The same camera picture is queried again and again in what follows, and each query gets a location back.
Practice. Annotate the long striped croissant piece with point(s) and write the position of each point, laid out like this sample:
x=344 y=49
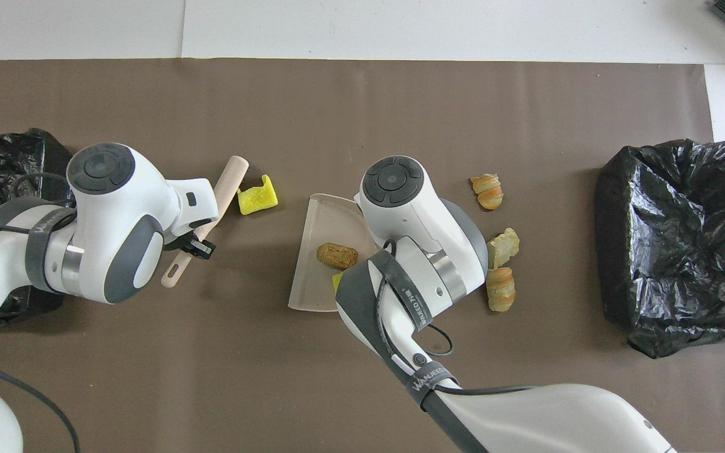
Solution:
x=501 y=290

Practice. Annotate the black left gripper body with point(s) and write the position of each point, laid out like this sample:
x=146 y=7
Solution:
x=202 y=249

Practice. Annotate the crumpled black bagged bin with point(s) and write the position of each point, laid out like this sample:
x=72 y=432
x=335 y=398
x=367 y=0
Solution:
x=671 y=239

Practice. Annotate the pale toast chunk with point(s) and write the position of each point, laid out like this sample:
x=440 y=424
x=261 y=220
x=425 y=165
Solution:
x=504 y=246

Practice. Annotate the brown paper table mat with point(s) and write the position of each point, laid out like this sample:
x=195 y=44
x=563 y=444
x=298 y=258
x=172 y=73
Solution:
x=337 y=94

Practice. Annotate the wedge yellow sponge piece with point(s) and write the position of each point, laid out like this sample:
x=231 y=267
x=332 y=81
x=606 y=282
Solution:
x=337 y=282

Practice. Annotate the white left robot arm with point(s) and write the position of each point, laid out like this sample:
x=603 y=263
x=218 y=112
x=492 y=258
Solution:
x=101 y=167

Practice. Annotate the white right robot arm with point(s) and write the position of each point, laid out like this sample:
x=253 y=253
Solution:
x=393 y=179

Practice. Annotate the short striped croissant piece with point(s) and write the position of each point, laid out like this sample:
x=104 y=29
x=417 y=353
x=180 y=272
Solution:
x=487 y=192

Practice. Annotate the beige brush with black bristles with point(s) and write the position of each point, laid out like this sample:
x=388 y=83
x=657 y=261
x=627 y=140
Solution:
x=227 y=189

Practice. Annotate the notched yellow sponge piece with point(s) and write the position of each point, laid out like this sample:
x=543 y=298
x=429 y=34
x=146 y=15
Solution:
x=258 y=200

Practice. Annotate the beige plastic dustpan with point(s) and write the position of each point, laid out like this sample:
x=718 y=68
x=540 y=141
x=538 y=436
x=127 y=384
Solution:
x=318 y=283

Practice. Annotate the brown bread roll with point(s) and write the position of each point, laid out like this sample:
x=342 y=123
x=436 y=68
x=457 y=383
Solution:
x=337 y=256

